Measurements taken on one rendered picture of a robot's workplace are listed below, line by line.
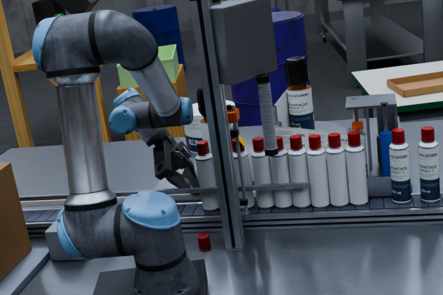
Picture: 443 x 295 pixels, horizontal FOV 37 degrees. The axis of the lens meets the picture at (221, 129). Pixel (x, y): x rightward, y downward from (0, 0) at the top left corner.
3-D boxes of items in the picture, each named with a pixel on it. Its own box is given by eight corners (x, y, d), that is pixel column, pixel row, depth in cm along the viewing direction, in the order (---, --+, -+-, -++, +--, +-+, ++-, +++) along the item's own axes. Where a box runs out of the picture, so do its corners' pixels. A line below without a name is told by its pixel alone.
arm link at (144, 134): (151, 120, 184) (130, 136, 187) (162, 134, 185) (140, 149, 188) (159, 113, 191) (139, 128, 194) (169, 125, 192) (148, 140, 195)
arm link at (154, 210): (181, 265, 141) (171, 209, 136) (121, 269, 143) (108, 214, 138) (189, 235, 152) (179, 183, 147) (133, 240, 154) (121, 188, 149)
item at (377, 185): (400, 178, 194) (395, 93, 187) (403, 195, 182) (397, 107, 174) (352, 180, 197) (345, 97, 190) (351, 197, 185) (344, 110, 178)
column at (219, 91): (244, 242, 179) (211, -5, 160) (242, 250, 175) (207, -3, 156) (229, 243, 180) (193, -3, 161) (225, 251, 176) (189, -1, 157)
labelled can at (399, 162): (411, 196, 182) (407, 126, 176) (412, 204, 177) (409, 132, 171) (391, 197, 183) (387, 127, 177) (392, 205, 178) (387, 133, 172)
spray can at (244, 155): (251, 201, 193) (242, 135, 187) (258, 207, 188) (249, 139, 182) (235, 205, 192) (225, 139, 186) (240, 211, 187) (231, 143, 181)
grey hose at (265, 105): (279, 151, 173) (270, 73, 167) (277, 155, 170) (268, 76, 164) (265, 151, 174) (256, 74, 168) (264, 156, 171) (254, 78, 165)
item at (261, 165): (276, 201, 190) (268, 134, 184) (273, 209, 186) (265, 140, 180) (258, 202, 192) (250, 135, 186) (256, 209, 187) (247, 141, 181)
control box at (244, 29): (278, 69, 170) (270, -5, 165) (232, 85, 160) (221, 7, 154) (250, 67, 178) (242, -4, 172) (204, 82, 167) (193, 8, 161)
